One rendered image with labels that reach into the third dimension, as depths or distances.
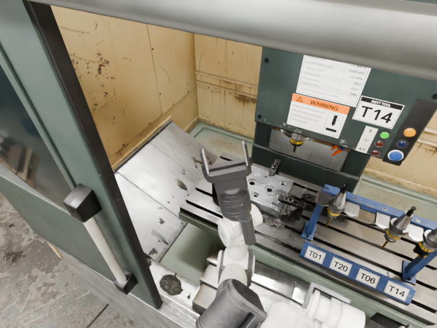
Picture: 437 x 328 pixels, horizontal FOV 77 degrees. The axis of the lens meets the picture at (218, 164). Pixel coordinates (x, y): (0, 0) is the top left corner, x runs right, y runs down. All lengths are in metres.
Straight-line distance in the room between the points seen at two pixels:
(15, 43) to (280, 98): 0.63
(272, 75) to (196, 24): 0.58
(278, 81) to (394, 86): 0.28
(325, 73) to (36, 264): 2.48
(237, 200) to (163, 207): 1.08
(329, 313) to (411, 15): 0.61
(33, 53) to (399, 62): 0.50
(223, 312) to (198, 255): 0.91
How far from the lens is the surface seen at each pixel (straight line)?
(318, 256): 1.37
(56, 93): 0.57
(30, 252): 2.82
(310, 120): 0.86
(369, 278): 1.40
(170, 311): 1.37
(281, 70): 0.82
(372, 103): 0.81
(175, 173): 1.90
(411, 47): 0.23
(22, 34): 0.55
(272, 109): 0.88
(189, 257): 1.66
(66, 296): 2.48
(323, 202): 1.18
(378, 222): 1.21
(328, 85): 0.81
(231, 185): 0.72
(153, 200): 1.78
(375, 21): 0.22
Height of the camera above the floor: 2.08
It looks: 44 degrees down
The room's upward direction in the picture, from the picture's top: straight up
